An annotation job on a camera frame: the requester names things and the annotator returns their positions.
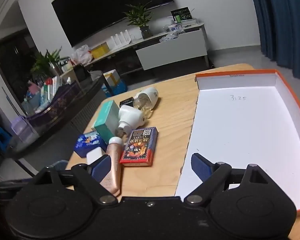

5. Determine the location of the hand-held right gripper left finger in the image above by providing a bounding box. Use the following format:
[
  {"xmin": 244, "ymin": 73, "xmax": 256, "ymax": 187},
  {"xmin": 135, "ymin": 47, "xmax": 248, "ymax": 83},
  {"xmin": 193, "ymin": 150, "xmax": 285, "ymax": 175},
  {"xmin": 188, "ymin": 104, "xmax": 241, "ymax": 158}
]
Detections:
[{"xmin": 34, "ymin": 154, "xmax": 118, "ymax": 205}]

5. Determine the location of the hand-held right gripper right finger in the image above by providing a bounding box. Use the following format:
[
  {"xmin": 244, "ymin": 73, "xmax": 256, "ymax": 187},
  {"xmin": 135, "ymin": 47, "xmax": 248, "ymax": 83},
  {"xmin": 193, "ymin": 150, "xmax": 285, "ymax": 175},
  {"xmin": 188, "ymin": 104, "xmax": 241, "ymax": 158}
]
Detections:
[{"xmin": 184, "ymin": 152, "xmax": 275, "ymax": 205}]

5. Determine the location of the small white box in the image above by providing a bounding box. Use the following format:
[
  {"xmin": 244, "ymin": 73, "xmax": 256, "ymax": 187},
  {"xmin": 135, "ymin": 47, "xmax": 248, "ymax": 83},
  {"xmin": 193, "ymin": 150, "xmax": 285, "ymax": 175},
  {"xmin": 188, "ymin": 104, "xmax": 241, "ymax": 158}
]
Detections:
[{"xmin": 86, "ymin": 149, "xmax": 108, "ymax": 167}]

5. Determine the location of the rose gold tube bottle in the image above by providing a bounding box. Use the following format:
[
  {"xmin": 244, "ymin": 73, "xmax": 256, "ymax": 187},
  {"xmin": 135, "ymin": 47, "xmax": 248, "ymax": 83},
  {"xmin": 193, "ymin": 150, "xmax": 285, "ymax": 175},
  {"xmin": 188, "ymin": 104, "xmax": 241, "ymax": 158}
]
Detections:
[{"xmin": 99, "ymin": 137, "xmax": 123, "ymax": 195}]

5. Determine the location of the blue cartoon tin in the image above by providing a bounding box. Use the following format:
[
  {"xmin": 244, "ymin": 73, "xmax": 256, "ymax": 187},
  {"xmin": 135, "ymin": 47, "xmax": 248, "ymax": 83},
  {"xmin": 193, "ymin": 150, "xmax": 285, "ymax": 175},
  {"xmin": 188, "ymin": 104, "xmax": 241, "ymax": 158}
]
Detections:
[{"xmin": 74, "ymin": 131, "xmax": 108, "ymax": 158}]

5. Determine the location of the red blue card box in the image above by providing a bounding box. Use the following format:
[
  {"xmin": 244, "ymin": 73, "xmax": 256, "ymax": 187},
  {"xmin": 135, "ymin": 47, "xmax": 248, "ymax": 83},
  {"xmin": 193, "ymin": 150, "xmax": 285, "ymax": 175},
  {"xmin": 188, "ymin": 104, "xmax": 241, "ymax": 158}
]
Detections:
[{"xmin": 119, "ymin": 127, "xmax": 158, "ymax": 167}]

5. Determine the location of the teal carton box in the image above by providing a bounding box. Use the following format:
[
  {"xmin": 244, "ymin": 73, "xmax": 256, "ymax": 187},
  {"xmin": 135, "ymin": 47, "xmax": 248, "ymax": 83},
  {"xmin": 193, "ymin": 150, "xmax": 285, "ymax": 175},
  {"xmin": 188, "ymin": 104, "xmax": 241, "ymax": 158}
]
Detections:
[{"xmin": 93, "ymin": 100, "xmax": 120, "ymax": 144}]

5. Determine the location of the orange white cardboard box lid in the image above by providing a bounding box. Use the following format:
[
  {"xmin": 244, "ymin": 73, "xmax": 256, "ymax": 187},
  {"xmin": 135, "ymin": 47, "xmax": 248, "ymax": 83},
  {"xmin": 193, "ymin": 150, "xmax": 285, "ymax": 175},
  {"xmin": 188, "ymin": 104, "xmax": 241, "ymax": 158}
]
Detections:
[{"xmin": 175, "ymin": 69, "xmax": 300, "ymax": 217}]

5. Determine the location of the white plug-in device with bottle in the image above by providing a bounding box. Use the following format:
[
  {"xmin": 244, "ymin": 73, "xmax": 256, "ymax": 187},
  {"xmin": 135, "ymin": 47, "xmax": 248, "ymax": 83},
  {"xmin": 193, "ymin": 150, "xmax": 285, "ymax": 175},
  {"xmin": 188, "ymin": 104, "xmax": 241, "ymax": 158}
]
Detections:
[{"xmin": 133, "ymin": 87, "xmax": 159, "ymax": 119}]

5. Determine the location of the dark glass table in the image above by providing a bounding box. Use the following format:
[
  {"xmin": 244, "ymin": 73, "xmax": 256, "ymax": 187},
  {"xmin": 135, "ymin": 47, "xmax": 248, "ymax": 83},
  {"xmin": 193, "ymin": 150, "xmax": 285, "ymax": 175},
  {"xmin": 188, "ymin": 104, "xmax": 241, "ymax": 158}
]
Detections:
[{"xmin": 5, "ymin": 72, "xmax": 110, "ymax": 160}]

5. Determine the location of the small black box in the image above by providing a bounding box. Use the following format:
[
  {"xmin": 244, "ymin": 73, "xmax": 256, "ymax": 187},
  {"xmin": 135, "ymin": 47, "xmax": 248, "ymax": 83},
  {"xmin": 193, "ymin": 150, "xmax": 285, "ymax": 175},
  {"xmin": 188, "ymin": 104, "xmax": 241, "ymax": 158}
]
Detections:
[{"xmin": 119, "ymin": 98, "xmax": 135, "ymax": 108}]

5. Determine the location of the purple patterned box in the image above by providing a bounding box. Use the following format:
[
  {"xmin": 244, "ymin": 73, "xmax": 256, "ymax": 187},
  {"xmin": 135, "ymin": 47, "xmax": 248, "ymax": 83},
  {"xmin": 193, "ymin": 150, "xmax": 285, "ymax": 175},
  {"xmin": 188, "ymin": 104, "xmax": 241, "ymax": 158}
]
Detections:
[{"xmin": 22, "ymin": 80, "xmax": 80, "ymax": 128}]

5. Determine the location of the clear plastic storage box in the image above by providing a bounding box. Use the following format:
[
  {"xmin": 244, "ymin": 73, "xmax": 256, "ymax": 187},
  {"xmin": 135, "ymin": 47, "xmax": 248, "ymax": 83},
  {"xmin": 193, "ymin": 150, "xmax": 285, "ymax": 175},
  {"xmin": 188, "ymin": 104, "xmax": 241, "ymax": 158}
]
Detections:
[{"xmin": 11, "ymin": 116, "xmax": 40, "ymax": 143}]

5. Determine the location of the white yellow cardboard box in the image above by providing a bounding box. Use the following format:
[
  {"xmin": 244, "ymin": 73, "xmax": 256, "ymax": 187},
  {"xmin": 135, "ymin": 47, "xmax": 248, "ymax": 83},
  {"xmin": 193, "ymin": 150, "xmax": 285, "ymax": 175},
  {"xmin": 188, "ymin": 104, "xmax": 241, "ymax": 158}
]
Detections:
[{"xmin": 102, "ymin": 69, "xmax": 121, "ymax": 87}]

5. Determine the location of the row of small cartons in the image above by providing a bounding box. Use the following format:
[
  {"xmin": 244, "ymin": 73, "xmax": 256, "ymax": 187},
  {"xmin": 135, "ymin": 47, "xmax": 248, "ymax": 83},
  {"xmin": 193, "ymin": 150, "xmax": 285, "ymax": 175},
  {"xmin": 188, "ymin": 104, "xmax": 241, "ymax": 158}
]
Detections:
[{"xmin": 27, "ymin": 76, "xmax": 63, "ymax": 113}]

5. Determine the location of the black container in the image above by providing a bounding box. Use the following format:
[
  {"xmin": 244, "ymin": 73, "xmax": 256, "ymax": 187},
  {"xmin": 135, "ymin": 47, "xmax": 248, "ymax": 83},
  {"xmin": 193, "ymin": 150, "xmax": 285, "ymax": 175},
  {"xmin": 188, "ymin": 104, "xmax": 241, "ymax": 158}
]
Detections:
[{"xmin": 74, "ymin": 64, "xmax": 90, "ymax": 82}]

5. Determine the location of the blue stool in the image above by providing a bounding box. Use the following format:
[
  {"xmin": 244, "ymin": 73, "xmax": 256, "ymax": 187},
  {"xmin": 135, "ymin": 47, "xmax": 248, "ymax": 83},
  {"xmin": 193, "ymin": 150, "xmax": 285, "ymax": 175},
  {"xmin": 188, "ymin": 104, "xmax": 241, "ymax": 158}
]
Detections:
[{"xmin": 0, "ymin": 127, "xmax": 12, "ymax": 150}]

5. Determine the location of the white red plastic bag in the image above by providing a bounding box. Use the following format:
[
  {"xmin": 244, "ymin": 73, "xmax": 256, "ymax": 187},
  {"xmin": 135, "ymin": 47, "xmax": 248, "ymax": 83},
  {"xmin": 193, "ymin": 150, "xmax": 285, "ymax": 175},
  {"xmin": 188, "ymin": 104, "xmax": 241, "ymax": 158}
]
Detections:
[{"xmin": 70, "ymin": 45, "xmax": 93, "ymax": 64}]

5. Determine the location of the white tv cabinet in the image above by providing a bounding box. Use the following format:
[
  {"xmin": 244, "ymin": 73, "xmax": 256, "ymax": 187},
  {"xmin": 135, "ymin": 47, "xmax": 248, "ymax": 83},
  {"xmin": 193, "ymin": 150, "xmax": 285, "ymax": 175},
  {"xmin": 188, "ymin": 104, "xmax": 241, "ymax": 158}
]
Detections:
[{"xmin": 72, "ymin": 22, "xmax": 210, "ymax": 78}]

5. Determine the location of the potted plant in steel pot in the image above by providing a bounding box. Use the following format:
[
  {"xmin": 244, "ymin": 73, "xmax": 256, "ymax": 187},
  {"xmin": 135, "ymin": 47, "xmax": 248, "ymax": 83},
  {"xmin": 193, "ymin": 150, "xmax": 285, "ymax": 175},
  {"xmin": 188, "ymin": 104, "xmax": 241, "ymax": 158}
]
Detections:
[{"xmin": 30, "ymin": 46, "xmax": 70, "ymax": 80}]

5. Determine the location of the white router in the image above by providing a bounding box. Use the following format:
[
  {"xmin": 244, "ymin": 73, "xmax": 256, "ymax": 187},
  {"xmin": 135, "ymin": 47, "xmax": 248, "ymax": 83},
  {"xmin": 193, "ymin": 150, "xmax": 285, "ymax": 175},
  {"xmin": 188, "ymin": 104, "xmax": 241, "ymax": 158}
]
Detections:
[{"xmin": 110, "ymin": 29, "xmax": 132, "ymax": 49}]

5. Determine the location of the clear plastic bag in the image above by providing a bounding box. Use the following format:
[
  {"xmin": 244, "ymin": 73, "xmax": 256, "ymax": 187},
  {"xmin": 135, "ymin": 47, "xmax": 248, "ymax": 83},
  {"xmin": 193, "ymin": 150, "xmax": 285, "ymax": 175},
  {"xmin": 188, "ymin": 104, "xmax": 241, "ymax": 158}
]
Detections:
[{"xmin": 159, "ymin": 32, "xmax": 179, "ymax": 43}]

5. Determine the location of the black green box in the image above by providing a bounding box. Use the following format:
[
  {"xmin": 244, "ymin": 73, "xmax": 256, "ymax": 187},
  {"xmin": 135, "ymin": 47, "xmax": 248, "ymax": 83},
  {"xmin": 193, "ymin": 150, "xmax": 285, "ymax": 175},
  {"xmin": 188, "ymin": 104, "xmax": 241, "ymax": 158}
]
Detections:
[{"xmin": 170, "ymin": 7, "xmax": 192, "ymax": 23}]

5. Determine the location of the potted plant in dark pot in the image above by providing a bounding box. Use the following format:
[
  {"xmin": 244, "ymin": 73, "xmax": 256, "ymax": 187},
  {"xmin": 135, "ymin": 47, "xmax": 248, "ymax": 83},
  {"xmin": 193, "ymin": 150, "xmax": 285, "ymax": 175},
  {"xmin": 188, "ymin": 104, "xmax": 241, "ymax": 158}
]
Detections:
[{"xmin": 122, "ymin": 2, "xmax": 154, "ymax": 40}]

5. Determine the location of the black television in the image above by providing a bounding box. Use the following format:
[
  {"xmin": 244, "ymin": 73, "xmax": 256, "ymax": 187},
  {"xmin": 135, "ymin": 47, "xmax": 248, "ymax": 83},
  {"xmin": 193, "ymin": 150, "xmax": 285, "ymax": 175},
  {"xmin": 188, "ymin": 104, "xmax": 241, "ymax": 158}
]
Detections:
[{"xmin": 51, "ymin": 0, "xmax": 175, "ymax": 47}]

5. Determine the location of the blue curtain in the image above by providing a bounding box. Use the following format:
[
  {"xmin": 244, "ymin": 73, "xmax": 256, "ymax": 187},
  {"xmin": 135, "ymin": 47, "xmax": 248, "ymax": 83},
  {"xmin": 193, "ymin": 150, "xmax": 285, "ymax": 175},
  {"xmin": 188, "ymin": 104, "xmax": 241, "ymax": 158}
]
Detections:
[{"xmin": 247, "ymin": 0, "xmax": 300, "ymax": 90}]

